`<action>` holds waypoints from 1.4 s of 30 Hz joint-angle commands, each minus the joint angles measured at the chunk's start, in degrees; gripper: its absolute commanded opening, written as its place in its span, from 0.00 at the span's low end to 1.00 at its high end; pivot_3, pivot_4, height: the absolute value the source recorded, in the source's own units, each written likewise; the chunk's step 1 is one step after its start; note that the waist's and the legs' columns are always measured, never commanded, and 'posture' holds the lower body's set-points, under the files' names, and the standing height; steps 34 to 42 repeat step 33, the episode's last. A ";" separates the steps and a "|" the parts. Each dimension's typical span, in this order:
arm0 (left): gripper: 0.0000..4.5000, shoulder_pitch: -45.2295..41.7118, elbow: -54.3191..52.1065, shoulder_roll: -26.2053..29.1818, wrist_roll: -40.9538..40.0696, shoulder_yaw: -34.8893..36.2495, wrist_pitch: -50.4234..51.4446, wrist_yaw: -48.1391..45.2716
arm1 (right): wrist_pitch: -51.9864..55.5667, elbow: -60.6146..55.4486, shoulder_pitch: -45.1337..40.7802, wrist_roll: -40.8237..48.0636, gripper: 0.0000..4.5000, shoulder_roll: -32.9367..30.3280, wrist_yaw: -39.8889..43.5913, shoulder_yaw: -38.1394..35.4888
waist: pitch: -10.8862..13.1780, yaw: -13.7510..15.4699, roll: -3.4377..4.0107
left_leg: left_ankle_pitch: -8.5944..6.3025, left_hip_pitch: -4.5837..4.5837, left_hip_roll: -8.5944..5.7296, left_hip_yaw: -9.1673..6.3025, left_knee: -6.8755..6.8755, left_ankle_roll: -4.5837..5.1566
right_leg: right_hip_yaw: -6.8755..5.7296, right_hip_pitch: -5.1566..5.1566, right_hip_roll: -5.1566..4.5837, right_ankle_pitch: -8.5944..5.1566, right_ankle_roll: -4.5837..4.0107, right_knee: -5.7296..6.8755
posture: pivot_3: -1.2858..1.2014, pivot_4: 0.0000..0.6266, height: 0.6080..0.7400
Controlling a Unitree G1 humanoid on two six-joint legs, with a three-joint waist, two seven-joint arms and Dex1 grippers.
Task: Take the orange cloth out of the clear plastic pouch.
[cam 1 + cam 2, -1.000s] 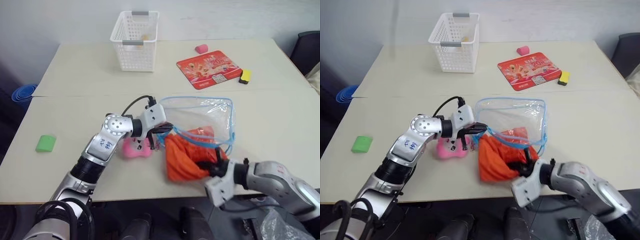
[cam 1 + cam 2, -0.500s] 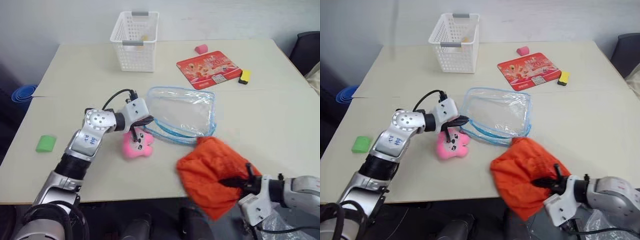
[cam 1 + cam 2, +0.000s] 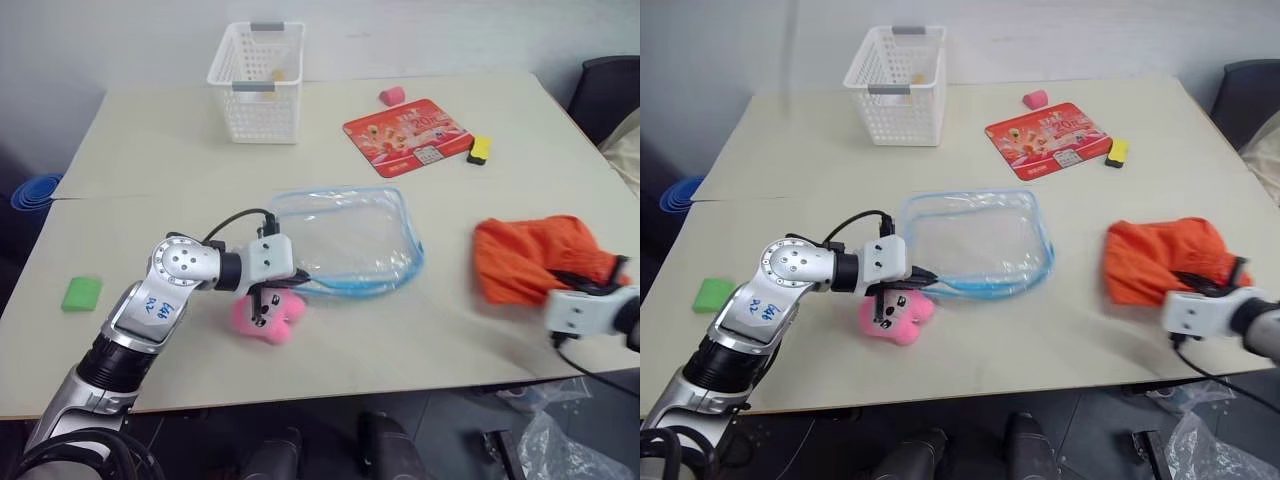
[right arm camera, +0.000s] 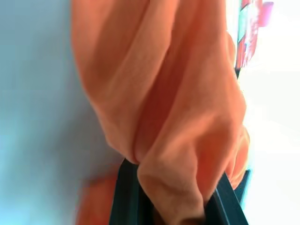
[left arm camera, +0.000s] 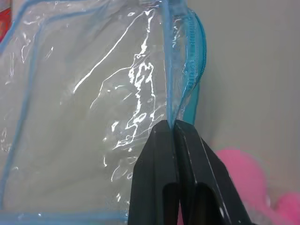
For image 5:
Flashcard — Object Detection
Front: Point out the red snack packet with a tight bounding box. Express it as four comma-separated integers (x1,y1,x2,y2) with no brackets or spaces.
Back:
0,7,13,44

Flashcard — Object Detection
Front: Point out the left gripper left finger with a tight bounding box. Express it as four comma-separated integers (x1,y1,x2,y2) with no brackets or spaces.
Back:
127,120,181,225

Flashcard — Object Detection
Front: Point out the clear pouch with orange cloth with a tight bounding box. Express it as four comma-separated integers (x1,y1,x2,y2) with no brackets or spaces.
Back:
0,0,208,225

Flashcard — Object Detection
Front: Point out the pink plush toy keychain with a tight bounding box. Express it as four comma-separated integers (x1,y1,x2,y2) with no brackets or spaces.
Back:
175,147,300,225

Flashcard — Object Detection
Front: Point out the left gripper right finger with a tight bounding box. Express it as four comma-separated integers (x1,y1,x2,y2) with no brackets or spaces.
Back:
173,120,253,225

